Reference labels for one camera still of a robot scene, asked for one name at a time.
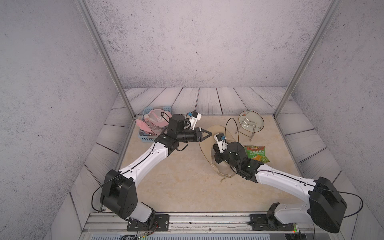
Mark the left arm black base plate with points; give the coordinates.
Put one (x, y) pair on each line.
(155, 223)

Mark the aluminium front rail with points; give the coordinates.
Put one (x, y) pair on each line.
(200, 226)

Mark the aluminium corner post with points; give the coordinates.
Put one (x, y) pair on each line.
(315, 41)
(87, 16)

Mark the white ceramic plate red flowers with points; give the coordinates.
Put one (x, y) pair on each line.
(252, 116)

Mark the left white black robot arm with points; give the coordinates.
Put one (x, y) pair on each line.
(119, 190)

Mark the left aluminium corner post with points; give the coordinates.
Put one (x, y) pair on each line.
(87, 16)

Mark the beige baseball cap black logo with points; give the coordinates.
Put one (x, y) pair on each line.
(210, 148)

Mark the green red snack bag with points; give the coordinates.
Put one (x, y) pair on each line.
(257, 153)

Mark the right aluminium corner post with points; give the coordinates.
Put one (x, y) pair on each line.
(315, 41)

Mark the chrome wire plate rack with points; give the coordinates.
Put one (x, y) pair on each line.
(249, 126)

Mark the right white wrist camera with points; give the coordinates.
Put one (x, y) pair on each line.
(221, 141)

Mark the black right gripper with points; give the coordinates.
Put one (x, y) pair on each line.
(218, 155)

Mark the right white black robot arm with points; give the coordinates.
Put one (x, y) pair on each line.
(321, 205)

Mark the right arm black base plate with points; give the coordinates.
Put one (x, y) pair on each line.
(270, 222)

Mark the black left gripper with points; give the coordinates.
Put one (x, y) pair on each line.
(196, 134)

